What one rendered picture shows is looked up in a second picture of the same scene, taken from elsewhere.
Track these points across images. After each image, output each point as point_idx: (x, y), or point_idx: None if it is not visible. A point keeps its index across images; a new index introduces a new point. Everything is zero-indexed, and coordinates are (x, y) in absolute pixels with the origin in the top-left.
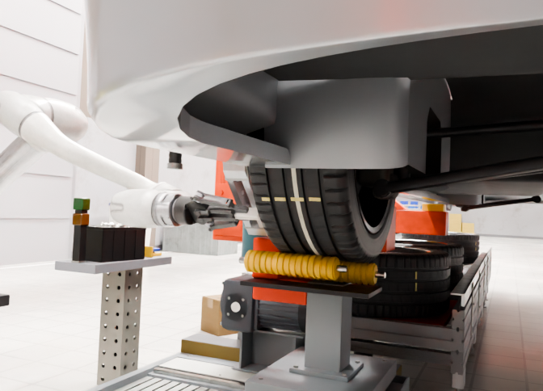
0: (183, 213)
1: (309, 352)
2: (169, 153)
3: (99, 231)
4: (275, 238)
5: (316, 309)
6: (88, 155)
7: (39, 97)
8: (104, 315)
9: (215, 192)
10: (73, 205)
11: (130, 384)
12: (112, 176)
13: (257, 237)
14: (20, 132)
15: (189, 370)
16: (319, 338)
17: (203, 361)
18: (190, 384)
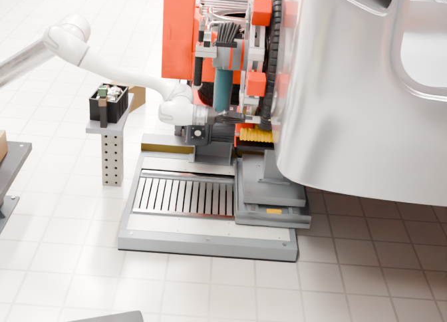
0: (213, 121)
1: (267, 171)
2: (195, 80)
3: (113, 104)
4: (265, 129)
5: (273, 152)
6: (130, 76)
7: (73, 26)
8: (104, 146)
9: (162, 46)
10: (99, 94)
11: (138, 187)
12: (143, 85)
13: (226, 103)
14: (79, 65)
15: (164, 169)
16: (273, 164)
17: (163, 158)
18: (171, 179)
